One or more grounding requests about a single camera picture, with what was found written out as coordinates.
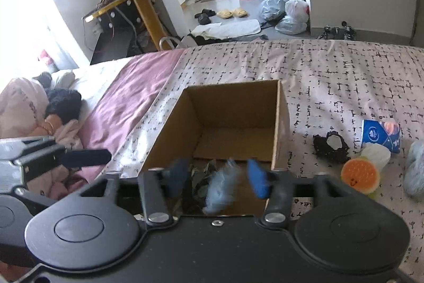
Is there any clear plastic bag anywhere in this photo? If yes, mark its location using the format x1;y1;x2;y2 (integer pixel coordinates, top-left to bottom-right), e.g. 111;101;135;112
275;16;309;36

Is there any white floor mat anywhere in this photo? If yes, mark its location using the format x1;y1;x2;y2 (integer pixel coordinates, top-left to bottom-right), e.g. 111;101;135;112
192;19;261;38

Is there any black dotted drawer cabinet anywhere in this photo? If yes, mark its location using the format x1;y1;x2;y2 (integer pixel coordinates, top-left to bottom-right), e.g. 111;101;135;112
97;0;140;31

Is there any orange round plush toy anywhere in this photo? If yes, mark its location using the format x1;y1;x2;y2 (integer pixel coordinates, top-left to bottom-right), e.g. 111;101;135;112
341;158;381;196

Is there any light blue fluffy toy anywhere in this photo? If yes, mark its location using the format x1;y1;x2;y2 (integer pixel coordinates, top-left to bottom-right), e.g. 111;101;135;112
202;159;240;215

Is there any purple bed sheet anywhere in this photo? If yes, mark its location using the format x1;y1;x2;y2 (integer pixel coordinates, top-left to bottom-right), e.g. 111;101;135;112
74;49;187;183

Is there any black clothing on floor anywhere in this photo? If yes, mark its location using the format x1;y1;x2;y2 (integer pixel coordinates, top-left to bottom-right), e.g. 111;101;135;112
187;32;270;47

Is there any white plastic bag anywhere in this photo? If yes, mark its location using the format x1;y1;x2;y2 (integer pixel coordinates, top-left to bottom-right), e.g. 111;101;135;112
285;0;311;24

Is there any yellow wooden table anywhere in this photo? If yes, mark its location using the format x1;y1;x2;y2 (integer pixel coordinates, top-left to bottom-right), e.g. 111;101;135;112
82;0;192;52

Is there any black lace garment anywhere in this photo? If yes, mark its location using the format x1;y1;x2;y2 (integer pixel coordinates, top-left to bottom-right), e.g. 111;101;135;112
313;131;351;164

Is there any grey sneaker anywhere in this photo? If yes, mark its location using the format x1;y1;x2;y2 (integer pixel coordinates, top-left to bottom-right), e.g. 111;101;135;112
341;21;358;40
316;25;341;40

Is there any brown cardboard box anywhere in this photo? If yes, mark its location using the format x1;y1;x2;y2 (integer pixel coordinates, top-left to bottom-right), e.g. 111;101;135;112
137;80;293;218

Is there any pile of clothes and pillows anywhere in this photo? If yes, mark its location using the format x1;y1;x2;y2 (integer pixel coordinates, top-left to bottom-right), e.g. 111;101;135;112
0;77;84;201

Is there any black and white patterned blanket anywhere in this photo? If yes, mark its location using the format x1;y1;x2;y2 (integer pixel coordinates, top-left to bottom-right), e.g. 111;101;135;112
109;38;424;283

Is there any dark patterned cloth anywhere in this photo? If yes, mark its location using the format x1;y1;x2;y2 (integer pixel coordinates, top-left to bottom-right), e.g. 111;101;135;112
190;160;213;206

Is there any black cable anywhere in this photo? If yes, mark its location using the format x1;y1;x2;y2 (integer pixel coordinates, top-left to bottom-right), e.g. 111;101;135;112
408;3;424;45

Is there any blue tissue pack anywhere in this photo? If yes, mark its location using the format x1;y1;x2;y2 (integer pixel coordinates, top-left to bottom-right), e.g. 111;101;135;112
360;119;401;155

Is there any grey plastic bag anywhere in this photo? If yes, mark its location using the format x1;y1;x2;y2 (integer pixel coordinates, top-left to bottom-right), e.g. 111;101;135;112
259;0;301;22

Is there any white bed sheet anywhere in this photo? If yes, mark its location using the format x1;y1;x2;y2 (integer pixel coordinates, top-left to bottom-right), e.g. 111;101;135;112
55;57;135;113

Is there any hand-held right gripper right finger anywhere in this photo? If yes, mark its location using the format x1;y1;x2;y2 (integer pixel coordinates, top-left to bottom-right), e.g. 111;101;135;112
247;159;332;227

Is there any grey fluffy plush toy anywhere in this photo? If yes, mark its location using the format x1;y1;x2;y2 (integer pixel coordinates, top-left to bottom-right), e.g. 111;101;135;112
405;140;424;198

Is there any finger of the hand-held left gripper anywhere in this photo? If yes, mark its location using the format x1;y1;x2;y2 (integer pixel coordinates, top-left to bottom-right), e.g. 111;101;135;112
61;148;112;168

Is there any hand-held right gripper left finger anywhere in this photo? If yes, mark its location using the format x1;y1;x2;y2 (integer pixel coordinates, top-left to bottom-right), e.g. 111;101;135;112
99;159;192;226

